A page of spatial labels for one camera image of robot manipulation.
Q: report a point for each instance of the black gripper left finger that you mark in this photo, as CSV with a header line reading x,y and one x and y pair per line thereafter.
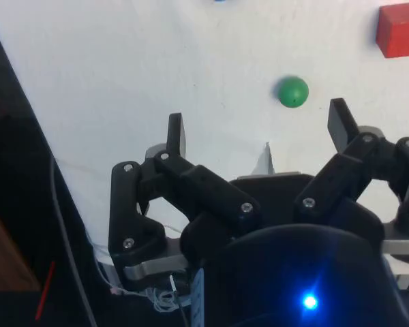
x,y
204,190

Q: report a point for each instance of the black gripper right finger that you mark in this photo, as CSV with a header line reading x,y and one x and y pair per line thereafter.
x,y
354,170

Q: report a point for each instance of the green ball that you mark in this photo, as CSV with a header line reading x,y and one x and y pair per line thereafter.
x,y
293,92

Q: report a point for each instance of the red block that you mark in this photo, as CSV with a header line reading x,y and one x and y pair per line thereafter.
x,y
400,30

